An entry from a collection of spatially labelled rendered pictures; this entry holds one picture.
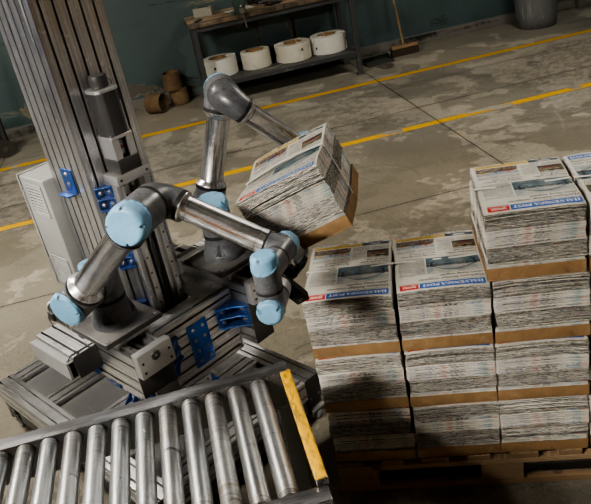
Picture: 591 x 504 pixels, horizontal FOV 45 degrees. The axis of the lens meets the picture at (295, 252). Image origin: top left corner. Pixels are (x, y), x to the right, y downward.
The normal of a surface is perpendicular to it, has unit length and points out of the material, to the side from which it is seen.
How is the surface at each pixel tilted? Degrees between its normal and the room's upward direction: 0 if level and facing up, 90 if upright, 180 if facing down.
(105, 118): 90
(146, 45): 90
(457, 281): 1
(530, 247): 90
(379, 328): 90
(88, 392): 0
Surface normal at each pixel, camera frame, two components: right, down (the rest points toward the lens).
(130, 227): -0.26, 0.41
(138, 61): 0.21, 0.42
